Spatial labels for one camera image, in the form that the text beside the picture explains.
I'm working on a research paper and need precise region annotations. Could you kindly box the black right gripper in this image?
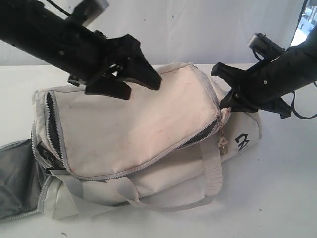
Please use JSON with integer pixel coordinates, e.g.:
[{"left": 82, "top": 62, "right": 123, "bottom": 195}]
[{"left": 211, "top": 47, "right": 296, "bottom": 119}]

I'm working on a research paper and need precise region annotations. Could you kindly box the white fabric duffel bag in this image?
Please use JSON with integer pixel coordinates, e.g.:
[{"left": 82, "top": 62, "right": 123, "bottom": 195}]
[{"left": 0, "top": 62, "right": 262, "bottom": 221}]

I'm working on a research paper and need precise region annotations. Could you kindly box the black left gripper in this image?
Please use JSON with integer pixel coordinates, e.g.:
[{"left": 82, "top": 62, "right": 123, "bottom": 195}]
[{"left": 44, "top": 24, "right": 162, "bottom": 100}]

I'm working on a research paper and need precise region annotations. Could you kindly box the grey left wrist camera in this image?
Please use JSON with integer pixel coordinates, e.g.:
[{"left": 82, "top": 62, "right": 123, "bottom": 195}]
[{"left": 66, "top": 0, "right": 109, "bottom": 27}]

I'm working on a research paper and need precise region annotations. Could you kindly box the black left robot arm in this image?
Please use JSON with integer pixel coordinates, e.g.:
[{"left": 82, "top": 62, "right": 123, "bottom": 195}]
[{"left": 0, "top": 0, "right": 162, "bottom": 100}]

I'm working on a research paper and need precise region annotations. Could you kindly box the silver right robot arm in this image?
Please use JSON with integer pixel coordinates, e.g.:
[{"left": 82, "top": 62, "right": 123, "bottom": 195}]
[{"left": 211, "top": 28, "right": 317, "bottom": 119}]

